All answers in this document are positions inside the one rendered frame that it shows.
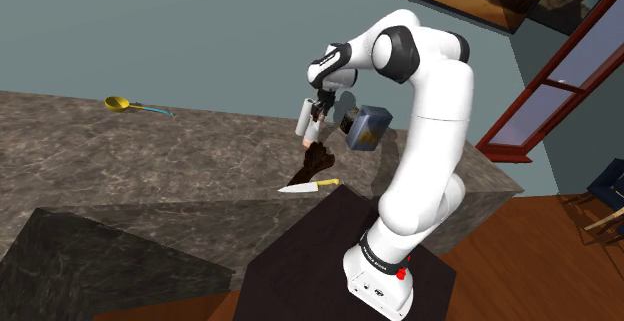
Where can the red framed window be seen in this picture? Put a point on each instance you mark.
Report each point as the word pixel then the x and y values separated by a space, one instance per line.
pixel 524 100

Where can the blue-grey square bottle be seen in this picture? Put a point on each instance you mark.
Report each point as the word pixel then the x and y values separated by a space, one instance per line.
pixel 370 127

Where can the dark robot stand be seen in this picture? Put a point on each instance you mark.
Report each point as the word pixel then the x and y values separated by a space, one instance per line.
pixel 302 256

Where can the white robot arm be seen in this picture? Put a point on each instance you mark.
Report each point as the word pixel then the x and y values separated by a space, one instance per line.
pixel 434 130

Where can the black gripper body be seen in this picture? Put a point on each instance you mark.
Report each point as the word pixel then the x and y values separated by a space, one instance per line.
pixel 325 101

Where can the blue chair with wooden legs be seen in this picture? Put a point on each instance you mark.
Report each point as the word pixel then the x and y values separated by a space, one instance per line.
pixel 609 188

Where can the dark brown figure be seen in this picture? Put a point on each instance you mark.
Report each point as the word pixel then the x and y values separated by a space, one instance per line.
pixel 316 161

